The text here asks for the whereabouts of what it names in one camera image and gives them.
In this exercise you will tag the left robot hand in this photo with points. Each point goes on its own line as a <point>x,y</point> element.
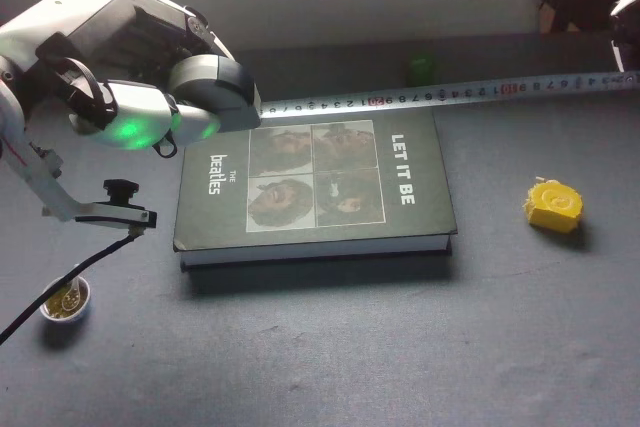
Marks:
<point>65,12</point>

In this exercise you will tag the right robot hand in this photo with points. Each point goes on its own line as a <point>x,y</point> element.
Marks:
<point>630,17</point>

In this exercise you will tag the white grey tape measure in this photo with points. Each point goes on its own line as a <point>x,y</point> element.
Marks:
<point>230,92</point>

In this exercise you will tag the black Beatles book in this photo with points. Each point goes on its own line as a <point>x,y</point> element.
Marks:
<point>410,227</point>

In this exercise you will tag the yellow toy roll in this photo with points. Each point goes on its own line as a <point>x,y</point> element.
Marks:
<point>555,204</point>

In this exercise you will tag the green toy block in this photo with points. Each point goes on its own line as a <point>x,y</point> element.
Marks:
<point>420,72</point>

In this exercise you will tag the small white food bowl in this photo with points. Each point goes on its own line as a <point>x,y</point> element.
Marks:
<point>65,302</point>

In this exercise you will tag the grey table cloth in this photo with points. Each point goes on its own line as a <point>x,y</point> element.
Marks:
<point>350,347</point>

